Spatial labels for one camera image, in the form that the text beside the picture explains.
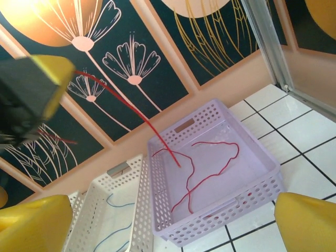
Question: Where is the thin red cable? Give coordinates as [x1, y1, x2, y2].
[171, 141, 240, 213]
[38, 69, 182, 169]

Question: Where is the thin blue cable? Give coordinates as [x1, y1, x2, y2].
[106, 193, 135, 208]
[93, 224, 132, 251]

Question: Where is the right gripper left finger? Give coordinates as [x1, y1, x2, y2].
[0, 194, 74, 252]

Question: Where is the purple perforated basket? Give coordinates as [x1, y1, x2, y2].
[146, 98, 284, 249]

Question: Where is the aluminium corner post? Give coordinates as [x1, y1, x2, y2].
[240, 0, 296, 92]

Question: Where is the white basket with grey handles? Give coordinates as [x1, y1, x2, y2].
[64, 153, 155, 252]

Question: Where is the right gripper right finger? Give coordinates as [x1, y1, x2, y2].
[274, 191, 336, 252]

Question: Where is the aluminium table edge rail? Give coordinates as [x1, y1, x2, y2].
[272, 78, 336, 119]

